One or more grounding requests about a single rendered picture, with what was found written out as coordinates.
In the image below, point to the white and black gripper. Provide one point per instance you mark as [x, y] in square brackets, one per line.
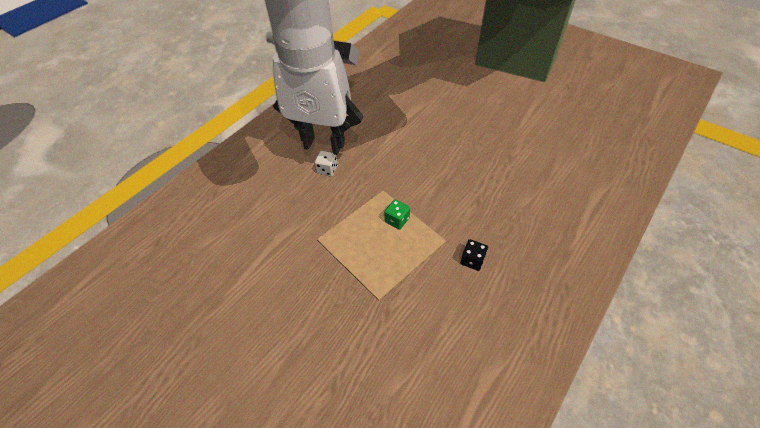
[318, 95]

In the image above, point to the green die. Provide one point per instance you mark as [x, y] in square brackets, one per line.
[397, 214]

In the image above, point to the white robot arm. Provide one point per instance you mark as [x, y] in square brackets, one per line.
[301, 43]

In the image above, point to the tan flat square mat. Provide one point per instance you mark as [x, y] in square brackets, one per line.
[377, 254]

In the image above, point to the black die with white pips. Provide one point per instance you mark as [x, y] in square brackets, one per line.
[474, 254]

